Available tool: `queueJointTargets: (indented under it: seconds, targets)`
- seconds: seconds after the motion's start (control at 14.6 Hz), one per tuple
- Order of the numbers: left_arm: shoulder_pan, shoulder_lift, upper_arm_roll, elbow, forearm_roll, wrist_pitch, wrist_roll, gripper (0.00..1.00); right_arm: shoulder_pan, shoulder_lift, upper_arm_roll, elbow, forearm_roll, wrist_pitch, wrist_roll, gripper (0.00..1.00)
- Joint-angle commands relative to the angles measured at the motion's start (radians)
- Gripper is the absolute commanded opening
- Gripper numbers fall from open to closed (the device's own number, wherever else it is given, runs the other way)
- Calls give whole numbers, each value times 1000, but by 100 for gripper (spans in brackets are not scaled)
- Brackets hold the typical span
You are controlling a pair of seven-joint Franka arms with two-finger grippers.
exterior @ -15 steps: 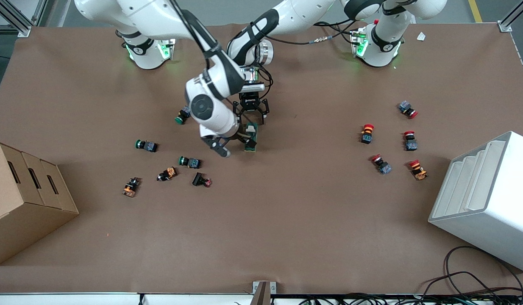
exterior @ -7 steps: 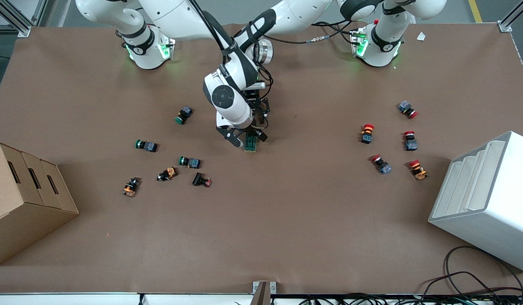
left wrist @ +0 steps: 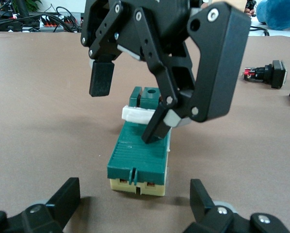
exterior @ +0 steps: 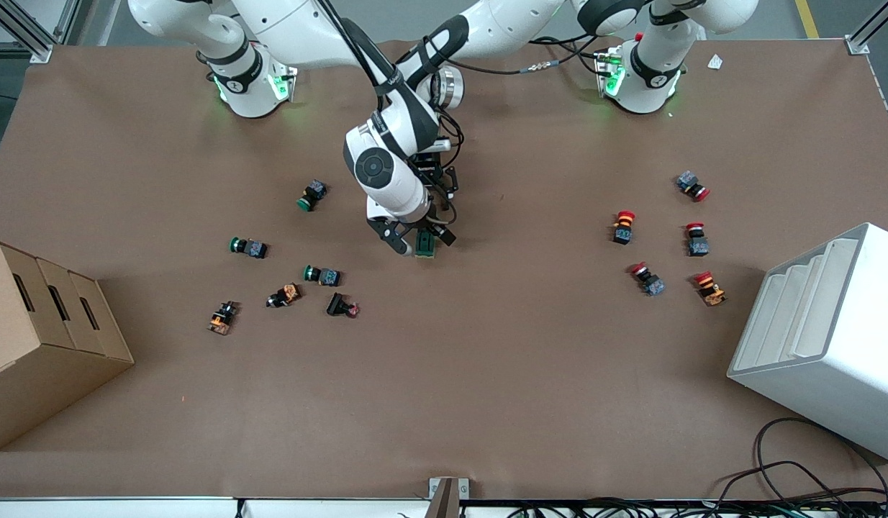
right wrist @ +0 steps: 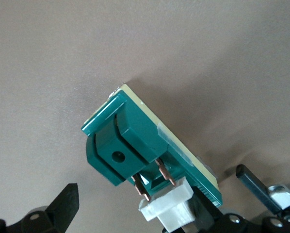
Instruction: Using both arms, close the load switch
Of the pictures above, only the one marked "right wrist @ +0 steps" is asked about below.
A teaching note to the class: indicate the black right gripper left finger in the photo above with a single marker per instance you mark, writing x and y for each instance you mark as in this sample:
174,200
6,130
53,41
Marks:
62,208

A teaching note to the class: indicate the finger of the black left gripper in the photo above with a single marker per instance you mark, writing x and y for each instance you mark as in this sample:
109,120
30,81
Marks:
254,184

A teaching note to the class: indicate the green rocker switch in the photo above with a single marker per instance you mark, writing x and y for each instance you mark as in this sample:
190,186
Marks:
135,138

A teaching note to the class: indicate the brown paper table cover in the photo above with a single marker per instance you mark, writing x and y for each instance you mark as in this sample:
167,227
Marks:
62,72

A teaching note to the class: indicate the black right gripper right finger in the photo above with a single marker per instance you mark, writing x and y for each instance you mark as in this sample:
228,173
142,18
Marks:
208,211

